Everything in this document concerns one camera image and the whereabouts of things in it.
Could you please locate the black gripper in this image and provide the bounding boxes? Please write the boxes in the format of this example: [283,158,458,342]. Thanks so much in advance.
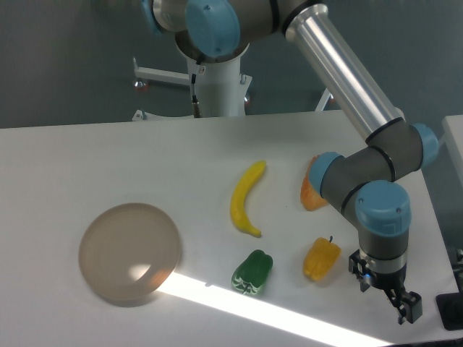
[348,250,422,325]

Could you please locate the silver and grey robot arm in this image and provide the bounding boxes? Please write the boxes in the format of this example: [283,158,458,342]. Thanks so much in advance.
[141,1,438,323]

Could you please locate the translucent brown round plate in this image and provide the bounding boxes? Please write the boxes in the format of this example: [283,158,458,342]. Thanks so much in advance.
[78,202,182,307]

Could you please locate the black device at right edge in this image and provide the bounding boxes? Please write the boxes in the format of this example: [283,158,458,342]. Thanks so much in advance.
[436,293,462,331]

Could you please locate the yellow toy bell pepper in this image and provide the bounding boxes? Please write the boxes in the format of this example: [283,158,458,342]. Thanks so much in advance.
[302,236,341,282]

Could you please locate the yellow toy banana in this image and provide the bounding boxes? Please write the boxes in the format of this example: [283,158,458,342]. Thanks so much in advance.
[229,160,266,238]

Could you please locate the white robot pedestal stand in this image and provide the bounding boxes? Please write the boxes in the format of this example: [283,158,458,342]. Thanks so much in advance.
[130,34,254,122]

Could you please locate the orange toy bell pepper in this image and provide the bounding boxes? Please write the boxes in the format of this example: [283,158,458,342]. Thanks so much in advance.
[300,155,328,212]

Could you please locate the green toy bell pepper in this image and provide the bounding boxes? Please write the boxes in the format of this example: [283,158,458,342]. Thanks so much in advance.
[231,249,273,296]

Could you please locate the black cable on pedestal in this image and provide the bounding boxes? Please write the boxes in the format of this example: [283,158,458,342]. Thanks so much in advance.
[190,52,205,119]

